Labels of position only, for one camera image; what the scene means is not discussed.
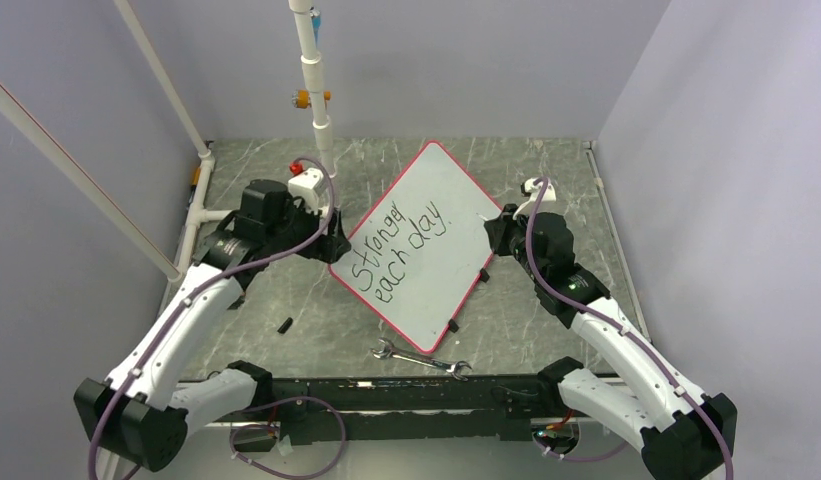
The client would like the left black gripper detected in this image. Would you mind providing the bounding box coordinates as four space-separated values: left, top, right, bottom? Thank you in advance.
265 193 350 264

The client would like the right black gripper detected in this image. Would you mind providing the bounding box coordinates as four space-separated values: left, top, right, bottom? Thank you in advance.
486 203 546 283

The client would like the red framed whiteboard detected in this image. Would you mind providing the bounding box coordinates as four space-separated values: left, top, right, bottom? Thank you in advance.
329 141 502 353

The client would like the black marker cap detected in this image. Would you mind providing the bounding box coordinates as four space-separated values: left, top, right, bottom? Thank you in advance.
277 317 294 335

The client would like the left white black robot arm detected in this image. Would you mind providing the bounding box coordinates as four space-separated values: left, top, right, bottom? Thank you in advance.
74 176 349 478

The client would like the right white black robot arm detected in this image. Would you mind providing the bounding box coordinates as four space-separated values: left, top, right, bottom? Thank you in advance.
484 204 737 479

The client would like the orange black small block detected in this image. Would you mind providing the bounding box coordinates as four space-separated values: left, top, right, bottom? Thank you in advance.
227 296 245 310

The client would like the silver double ended wrench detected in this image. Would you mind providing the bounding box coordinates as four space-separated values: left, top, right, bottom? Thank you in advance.
370 337 473 381

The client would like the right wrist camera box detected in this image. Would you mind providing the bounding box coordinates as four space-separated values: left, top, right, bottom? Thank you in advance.
514 177 557 216

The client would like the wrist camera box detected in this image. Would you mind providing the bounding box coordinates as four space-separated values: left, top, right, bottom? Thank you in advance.
287 160 329 216
514 177 557 216

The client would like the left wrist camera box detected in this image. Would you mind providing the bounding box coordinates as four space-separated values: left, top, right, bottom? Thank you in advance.
287 160 329 216

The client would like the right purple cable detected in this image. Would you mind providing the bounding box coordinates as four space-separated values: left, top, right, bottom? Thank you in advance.
523 176 736 480

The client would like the purple cable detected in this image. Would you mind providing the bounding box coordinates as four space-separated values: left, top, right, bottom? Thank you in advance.
523 176 736 480
85 156 347 480

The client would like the white pvc pipe frame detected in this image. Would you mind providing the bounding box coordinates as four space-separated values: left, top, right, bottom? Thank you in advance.
0 1 337 283

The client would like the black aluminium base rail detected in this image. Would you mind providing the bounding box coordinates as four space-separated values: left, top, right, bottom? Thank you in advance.
108 374 693 458

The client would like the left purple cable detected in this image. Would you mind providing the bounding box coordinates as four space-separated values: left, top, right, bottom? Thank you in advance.
85 156 347 480

